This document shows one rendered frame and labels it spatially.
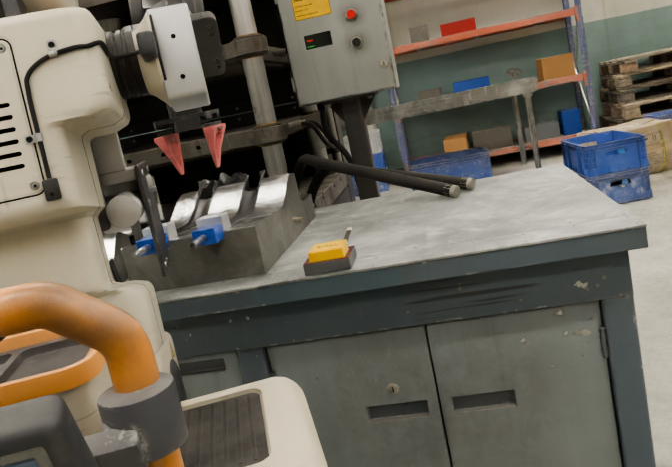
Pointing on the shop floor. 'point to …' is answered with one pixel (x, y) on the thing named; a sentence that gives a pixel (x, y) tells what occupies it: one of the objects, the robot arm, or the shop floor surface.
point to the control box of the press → (338, 47)
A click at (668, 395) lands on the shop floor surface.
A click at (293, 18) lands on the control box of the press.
